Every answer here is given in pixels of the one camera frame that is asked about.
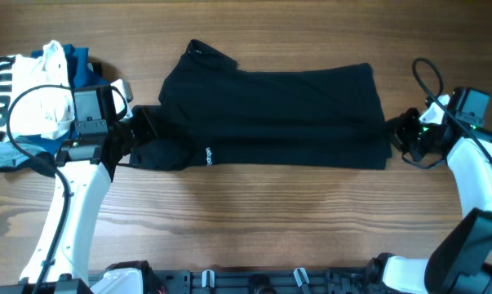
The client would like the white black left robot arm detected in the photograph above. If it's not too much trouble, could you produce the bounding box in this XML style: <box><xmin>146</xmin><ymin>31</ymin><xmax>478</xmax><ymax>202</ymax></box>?
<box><xmin>0</xmin><ymin>109</ymin><xmax>157</xmax><ymax>293</ymax></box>

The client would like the white black striped garment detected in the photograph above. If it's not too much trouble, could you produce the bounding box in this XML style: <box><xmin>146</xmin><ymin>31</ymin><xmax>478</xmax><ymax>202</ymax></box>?
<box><xmin>0</xmin><ymin>41</ymin><xmax>74</xmax><ymax>142</ymax></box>

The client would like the black t-shirt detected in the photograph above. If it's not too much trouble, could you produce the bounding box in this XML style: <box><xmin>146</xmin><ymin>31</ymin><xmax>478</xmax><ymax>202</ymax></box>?
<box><xmin>130</xmin><ymin>39</ymin><xmax>392</xmax><ymax>171</ymax></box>

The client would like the black mounting rail base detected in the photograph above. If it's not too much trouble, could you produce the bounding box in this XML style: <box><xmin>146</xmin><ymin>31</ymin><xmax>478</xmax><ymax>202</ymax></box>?
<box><xmin>154</xmin><ymin>267</ymin><xmax>394</xmax><ymax>294</ymax></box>

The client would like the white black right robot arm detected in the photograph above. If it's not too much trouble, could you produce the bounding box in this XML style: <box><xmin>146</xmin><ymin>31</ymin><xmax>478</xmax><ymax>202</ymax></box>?
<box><xmin>357</xmin><ymin>109</ymin><xmax>492</xmax><ymax>293</ymax></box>

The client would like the grey garment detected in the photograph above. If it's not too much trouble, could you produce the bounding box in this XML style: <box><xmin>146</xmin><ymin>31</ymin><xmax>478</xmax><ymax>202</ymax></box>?
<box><xmin>0</xmin><ymin>142</ymin><xmax>37</xmax><ymax>172</ymax></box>

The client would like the dark garment under pile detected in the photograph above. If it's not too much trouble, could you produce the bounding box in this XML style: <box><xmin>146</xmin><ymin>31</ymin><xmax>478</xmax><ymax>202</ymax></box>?
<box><xmin>3</xmin><ymin>152</ymin><xmax>55</xmax><ymax>178</ymax></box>

